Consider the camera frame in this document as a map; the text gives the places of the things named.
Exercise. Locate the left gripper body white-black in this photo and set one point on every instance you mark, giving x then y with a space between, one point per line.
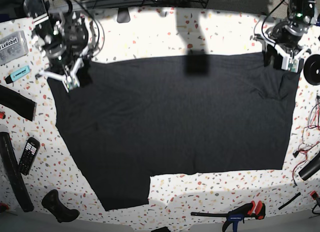
292 58

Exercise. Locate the right gripper body white-black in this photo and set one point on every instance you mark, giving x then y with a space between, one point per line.
69 78

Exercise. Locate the dark grey T-shirt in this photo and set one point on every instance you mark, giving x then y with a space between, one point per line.
174 115

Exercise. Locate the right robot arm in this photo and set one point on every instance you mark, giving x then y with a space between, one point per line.
66 34

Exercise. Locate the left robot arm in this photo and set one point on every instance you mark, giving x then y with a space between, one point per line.
280 42

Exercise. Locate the black round disc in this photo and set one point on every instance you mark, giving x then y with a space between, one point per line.
311 69

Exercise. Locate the black folded cloth strip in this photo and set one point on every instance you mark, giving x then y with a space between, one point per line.
23 106

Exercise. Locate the turquoise highlighter pen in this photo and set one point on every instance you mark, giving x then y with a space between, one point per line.
14 76

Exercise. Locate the clear LeRobot parts box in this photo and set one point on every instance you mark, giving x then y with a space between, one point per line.
13 47

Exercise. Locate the grey monitor stand base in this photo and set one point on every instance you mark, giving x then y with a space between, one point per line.
123 15

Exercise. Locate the black remote control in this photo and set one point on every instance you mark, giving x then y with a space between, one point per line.
28 156

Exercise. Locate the long black tube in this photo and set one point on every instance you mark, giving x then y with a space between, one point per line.
12 171

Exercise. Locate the black cylinder right edge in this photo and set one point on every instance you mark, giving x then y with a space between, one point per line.
310 169

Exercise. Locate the black game controller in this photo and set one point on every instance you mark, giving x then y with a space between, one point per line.
52 203

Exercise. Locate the small black stick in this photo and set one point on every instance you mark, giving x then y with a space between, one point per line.
289 201

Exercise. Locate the red object right edge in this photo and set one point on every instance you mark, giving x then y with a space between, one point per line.
315 197

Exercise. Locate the red object bottom left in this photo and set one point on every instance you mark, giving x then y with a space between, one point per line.
3 207

